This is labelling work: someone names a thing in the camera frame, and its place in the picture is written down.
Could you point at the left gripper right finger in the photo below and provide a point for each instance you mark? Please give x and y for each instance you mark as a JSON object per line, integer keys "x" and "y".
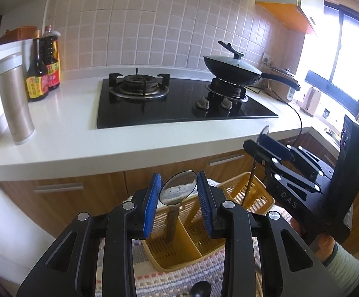
{"x": 288, "y": 265}

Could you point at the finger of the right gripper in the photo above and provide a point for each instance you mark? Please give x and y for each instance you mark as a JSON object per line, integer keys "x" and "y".
{"x": 308, "y": 164}
{"x": 277, "y": 157}

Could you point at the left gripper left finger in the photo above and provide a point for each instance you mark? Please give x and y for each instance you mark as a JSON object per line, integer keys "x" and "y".
{"x": 68, "y": 267}

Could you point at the black plastic spoon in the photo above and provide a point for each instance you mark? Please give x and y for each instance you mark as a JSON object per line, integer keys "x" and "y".
{"x": 264, "y": 131}

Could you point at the clear grey plastic spoon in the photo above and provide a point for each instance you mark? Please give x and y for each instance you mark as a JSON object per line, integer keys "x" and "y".
{"x": 173, "y": 193}

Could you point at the right hand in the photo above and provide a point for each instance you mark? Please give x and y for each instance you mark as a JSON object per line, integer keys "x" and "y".
{"x": 325, "y": 242}

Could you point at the cream electric kettle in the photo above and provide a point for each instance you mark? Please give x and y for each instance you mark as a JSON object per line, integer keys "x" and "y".
{"x": 310, "y": 101}

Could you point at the beige rice cooker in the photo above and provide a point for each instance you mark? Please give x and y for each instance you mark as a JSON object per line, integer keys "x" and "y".
{"x": 283, "y": 72}

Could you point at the striped woven table mat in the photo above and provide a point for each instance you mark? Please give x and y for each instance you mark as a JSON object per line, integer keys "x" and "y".
{"x": 171, "y": 269}

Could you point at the black gas stove top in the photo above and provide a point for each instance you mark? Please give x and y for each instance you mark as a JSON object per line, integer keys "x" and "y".
{"x": 141, "y": 99}

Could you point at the dark soy sauce bottle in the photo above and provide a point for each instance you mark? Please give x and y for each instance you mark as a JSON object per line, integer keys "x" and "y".
{"x": 37, "y": 75}

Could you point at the steel thermos flask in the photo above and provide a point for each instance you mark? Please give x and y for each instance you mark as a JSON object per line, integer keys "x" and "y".
{"x": 14, "y": 99}

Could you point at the black wok with handle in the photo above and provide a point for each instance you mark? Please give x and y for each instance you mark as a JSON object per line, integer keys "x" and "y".
{"x": 241, "y": 73}

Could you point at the wok lid with handle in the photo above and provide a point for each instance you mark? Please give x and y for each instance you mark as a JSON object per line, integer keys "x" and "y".
{"x": 235, "y": 58}

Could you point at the dark window frame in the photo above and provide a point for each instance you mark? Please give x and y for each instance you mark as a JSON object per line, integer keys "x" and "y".
{"x": 333, "y": 67}

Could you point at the orange wall cabinet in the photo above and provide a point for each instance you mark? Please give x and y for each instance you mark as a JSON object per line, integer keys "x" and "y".
{"x": 299, "y": 15}

